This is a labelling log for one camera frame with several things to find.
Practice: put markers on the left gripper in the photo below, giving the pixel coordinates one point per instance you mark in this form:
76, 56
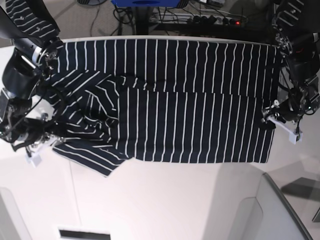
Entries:
282, 114

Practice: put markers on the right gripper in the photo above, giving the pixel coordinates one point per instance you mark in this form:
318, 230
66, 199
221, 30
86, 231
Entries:
32, 136

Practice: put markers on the navy white striped t-shirt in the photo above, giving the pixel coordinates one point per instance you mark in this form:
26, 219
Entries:
161, 100

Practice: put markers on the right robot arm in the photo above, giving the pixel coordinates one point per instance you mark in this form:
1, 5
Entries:
34, 34

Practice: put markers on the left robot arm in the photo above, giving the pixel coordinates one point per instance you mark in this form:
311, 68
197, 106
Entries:
296, 33

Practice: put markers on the grey partition panel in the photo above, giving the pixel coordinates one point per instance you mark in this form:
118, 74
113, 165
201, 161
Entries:
250, 206

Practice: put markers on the white slotted box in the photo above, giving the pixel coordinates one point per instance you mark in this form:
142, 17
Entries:
73, 234

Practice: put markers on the red lit power strip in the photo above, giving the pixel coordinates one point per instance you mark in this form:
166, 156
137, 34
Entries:
181, 18

